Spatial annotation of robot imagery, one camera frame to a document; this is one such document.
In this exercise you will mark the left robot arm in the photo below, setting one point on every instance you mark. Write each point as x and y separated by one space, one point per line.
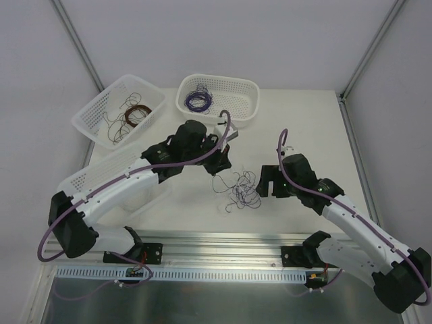
73 218

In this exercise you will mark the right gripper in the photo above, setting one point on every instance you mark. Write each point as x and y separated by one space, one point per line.
270 182

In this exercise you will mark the white basket with purple wires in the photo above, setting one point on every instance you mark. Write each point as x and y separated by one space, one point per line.
238 96

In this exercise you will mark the white basket with brown wires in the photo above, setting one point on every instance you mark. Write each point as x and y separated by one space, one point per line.
120 113

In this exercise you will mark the white basket near left arm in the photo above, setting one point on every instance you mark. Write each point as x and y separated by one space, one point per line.
130 210

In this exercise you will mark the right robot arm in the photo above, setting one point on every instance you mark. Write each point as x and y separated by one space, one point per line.
398 275

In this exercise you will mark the aluminium mounting rail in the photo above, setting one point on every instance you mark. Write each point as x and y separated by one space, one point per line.
219 246

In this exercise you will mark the aluminium frame post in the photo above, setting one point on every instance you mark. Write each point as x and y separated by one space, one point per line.
384 27
74 37

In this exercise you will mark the right aluminium frame post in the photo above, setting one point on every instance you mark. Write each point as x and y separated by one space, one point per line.
384 27

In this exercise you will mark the left aluminium frame post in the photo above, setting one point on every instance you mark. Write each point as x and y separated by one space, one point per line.
74 37

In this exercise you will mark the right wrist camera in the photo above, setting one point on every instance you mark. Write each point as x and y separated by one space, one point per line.
287 150

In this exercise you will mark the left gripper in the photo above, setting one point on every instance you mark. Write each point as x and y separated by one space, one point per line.
216 162

